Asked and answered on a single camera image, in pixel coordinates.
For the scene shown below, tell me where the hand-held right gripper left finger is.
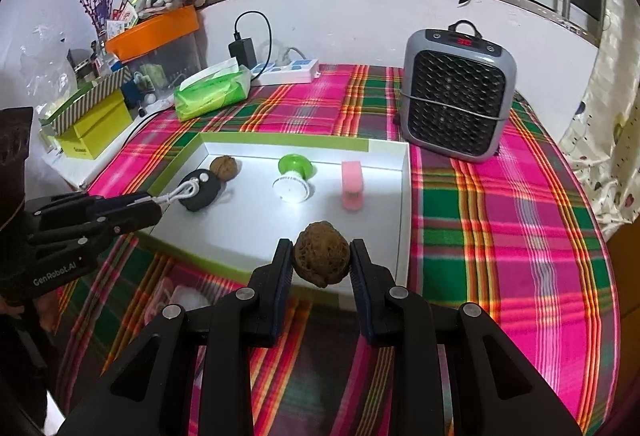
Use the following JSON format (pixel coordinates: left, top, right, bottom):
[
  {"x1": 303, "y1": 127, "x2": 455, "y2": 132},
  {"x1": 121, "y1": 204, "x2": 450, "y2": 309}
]
[{"x1": 60, "y1": 238, "x2": 295, "y2": 436}]

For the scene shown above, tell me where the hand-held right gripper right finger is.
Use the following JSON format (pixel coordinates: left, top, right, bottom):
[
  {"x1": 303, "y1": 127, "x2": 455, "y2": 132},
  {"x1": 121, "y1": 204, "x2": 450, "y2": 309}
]
[{"x1": 349, "y1": 238, "x2": 583, "y2": 436}]

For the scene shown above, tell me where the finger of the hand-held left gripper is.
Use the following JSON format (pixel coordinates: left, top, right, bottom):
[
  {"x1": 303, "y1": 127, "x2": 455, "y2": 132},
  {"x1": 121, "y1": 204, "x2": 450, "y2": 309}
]
[
  {"x1": 25, "y1": 193, "x2": 153, "y2": 217},
  {"x1": 27, "y1": 202, "x2": 163, "y2": 247}
]

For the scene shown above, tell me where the brown walnut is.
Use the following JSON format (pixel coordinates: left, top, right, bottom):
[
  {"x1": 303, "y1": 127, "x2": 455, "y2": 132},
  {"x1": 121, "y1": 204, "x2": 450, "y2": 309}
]
[
  {"x1": 292, "y1": 222, "x2": 350, "y2": 288},
  {"x1": 209, "y1": 156, "x2": 242, "y2": 180}
]

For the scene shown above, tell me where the green and white cardboard box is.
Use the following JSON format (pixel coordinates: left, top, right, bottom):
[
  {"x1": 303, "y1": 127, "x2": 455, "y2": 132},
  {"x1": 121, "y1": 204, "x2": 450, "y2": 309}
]
[{"x1": 140, "y1": 132, "x2": 413, "y2": 313}]

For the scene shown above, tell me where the black disc with white cord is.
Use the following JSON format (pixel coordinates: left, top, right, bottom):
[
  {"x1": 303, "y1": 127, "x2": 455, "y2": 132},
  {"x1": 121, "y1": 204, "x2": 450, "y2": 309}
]
[{"x1": 157, "y1": 169, "x2": 224, "y2": 213}]

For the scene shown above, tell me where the small pink holder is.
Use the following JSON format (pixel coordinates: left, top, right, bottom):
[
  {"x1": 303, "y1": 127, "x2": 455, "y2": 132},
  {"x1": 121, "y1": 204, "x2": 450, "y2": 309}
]
[{"x1": 145, "y1": 281, "x2": 176, "y2": 322}]

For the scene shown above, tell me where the white round container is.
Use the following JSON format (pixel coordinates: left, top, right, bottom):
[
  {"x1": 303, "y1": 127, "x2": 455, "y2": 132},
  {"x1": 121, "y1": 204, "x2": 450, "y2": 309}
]
[{"x1": 175, "y1": 286, "x2": 213, "y2": 312}]

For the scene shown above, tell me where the green and white round gadget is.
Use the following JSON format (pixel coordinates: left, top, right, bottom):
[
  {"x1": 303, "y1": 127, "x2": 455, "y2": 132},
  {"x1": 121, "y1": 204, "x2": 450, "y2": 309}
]
[{"x1": 272, "y1": 154, "x2": 317, "y2": 203}]

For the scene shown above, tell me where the pink and white clip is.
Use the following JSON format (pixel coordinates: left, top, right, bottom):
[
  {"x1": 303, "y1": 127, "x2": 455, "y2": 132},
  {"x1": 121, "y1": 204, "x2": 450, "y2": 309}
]
[{"x1": 341, "y1": 160, "x2": 366, "y2": 213}]

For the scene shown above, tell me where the yellow-green cardboard box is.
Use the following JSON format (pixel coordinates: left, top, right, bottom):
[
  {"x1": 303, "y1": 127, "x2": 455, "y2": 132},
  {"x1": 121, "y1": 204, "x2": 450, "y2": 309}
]
[{"x1": 52, "y1": 88, "x2": 133, "y2": 162}]

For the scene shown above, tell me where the striped green white box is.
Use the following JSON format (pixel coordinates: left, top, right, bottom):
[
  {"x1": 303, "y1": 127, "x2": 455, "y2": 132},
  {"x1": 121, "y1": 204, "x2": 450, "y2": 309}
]
[{"x1": 39, "y1": 66, "x2": 132, "y2": 137}]

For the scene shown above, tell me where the small blue white box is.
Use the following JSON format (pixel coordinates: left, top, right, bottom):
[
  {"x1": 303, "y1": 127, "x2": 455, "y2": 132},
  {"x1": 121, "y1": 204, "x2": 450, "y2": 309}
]
[{"x1": 121, "y1": 73, "x2": 151, "y2": 109}]

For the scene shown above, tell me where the green tissue pack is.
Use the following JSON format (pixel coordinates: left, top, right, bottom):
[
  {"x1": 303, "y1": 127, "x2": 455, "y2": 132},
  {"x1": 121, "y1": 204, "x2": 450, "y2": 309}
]
[{"x1": 172, "y1": 57, "x2": 252, "y2": 121}]

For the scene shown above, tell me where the pink green plaid tablecloth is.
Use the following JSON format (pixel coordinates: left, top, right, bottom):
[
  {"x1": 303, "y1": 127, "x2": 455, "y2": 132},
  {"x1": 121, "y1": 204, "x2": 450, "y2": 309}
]
[{"x1": 55, "y1": 63, "x2": 623, "y2": 436}]

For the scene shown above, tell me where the clear plastic bag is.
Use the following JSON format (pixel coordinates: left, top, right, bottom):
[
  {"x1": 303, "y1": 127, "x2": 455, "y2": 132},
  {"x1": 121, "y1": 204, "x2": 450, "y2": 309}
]
[{"x1": 20, "y1": 26, "x2": 76, "y2": 117}]

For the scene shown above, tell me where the clear plastic container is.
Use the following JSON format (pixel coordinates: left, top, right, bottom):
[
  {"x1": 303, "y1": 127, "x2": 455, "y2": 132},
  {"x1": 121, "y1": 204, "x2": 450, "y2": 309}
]
[{"x1": 117, "y1": 36, "x2": 203, "y2": 109}]

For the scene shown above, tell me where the orange plastic bin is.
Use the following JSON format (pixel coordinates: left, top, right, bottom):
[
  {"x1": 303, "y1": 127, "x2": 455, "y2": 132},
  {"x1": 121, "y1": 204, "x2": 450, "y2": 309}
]
[{"x1": 105, "y1": 6, "x2": 200, "y2": 64}]

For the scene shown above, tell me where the bunch of colourful packets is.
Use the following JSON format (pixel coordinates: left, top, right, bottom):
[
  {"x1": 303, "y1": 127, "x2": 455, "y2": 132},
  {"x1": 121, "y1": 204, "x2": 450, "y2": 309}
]
[{"x1": 102, "y1": 0, "x2": 141, "y2": 39}]

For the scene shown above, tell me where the white power strip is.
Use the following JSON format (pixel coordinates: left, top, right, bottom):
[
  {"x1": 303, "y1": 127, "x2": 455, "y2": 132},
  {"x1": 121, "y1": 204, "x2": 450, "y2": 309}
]
[{"x1": 250, "y1": 57, "x2": 321, "y2": 85}]

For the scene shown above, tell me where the grey space heater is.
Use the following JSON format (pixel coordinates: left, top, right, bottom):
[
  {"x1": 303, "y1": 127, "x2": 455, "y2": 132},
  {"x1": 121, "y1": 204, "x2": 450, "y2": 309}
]
[{"x1": 400, "y1": 20, "x2": 518, "y2": 163}]

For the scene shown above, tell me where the wooden cabinet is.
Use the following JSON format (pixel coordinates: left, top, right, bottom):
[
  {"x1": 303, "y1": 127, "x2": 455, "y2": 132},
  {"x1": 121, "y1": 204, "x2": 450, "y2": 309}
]
[{"x1": 602, "y1": 216, "x2": 640, "y2": 297}]

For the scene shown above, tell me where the cream patterned curtain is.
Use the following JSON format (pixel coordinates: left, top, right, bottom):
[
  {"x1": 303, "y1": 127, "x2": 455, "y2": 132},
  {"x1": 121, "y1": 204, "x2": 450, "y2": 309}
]
[{"x1": 557, "y1": 0, "x2": 640, "y2": 229}]

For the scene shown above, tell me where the black power adapter with cable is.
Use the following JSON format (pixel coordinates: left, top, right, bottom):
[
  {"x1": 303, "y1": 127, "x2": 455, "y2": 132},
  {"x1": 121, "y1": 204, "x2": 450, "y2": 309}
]
[{"x1": 228, "y1": 11, "x2": 273, "y2": 67}]

